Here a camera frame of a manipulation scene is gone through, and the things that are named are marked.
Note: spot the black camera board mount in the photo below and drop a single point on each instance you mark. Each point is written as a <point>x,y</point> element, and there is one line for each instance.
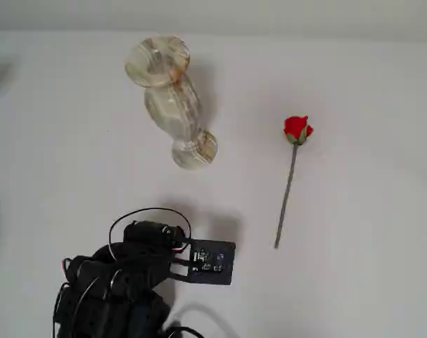
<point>213,262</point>

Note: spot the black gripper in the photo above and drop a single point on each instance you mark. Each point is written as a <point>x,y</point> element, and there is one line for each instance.
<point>150,230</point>

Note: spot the beige marble onyx vase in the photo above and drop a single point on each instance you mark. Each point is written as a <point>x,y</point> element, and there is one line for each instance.
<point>171,102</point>

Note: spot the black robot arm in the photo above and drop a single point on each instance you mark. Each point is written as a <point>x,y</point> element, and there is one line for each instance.
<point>128,281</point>

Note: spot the red artificial rose grey stem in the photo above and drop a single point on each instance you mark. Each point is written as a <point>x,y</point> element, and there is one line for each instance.
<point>297,128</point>

